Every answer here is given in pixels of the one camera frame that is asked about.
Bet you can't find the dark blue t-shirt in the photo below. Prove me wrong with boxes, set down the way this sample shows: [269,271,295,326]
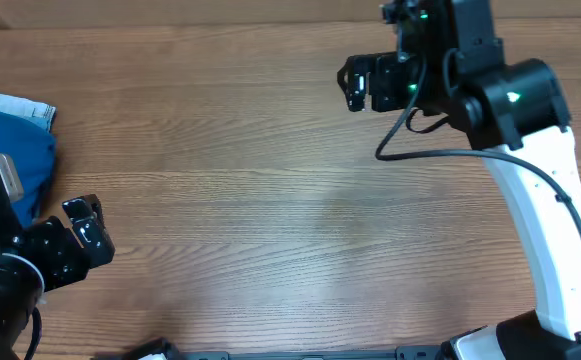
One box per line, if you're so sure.
[0,112,56,226]

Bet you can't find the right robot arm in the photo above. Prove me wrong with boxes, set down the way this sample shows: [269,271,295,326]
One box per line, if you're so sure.
[337,0,581,359]

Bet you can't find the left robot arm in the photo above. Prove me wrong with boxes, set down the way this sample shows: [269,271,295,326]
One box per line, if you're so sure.
[0,179,115,359]

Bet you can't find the folded light blue jeans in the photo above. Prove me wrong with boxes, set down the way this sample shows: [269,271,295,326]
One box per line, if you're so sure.
[0,94,56,132]

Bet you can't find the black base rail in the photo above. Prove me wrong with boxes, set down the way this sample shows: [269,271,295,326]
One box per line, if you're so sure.
[92,338,444,360]

